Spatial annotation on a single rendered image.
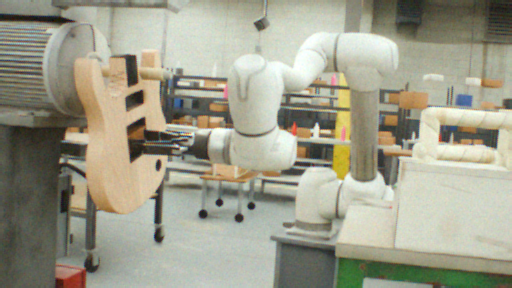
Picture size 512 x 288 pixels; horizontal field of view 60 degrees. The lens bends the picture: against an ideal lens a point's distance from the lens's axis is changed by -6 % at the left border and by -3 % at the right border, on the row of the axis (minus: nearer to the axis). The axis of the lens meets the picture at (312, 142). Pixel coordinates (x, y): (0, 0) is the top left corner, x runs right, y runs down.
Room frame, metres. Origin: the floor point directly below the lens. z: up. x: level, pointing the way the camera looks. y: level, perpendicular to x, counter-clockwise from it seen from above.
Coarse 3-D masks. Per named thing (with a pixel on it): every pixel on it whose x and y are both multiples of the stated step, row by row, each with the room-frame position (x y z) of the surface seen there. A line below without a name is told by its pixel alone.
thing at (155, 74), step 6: (102, 66) 1.17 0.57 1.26; (108, 66) 1.17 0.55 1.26; (102, 72) 1.17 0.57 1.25; (108, 72) 1.17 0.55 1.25; (144, 72) 1.15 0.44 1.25; (150, 72) 1.15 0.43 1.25; (156, 72) 1.15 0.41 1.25; (162, 72) 1.15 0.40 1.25; (144, 78) 1.16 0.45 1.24; (150, 78) 1.16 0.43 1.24; (156, 78) 1.15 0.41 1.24; (162, 78) 1.15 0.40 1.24
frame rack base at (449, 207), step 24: (408, 168) 0.87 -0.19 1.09; (432, 168) 0.86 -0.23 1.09; (456, 168) 0.85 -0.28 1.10; (480, 168) 0.86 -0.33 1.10; (504, 168) 0.89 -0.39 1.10; (408, 192) 0.87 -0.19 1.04; (432, 192) 0.86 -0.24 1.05; (456, 192) 0.85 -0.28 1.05; (480, 192) 0.85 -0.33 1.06; (504, 192) 0.84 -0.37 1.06; (408, 216) 0.87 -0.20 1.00; (432, 216) 0.86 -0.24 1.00; (456, 216) 0.85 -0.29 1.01; (480, 216) 0.85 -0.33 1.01; (504, 216) 0.84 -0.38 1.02; (408, 240) 0.87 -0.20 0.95; (432, 240) 0.86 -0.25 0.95; (456, 240) 0.85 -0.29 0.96; (480, 240) 0.84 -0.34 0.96; (504, 240) 0.84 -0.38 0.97
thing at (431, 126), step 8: (424, 120) 0.88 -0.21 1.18; (432, 120) 0.87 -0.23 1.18; (424, 128) 0.88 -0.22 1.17; (432, 128) 0.87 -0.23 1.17; (424, 136) 0.88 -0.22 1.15; (432, 136) 0.87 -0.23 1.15; (424, 144) 0.88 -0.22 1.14; (432, 144) 0.87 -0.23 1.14; (432, 152) 0.87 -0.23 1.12; (424, 160) 0.88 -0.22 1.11; (432, 160) 0.87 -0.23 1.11
